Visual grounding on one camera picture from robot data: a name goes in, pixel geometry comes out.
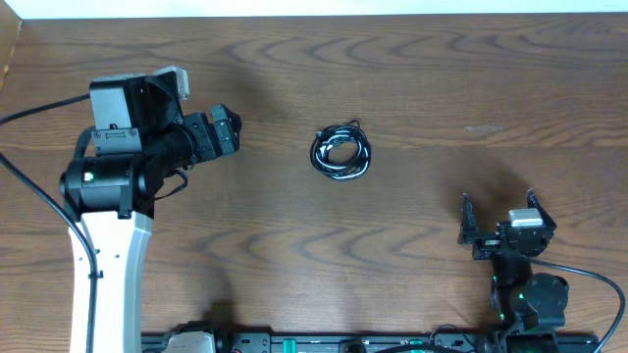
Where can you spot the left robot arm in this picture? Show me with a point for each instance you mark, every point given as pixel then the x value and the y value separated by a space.
pixel 140 137

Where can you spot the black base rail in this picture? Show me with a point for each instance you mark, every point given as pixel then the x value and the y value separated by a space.
pixel 203 337

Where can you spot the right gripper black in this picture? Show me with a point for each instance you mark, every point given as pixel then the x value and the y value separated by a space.
pixel 469 234

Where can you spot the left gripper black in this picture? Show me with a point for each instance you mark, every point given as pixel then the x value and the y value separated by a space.
pixel 229 138

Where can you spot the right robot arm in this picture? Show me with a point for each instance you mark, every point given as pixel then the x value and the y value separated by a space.
pixel 526 301

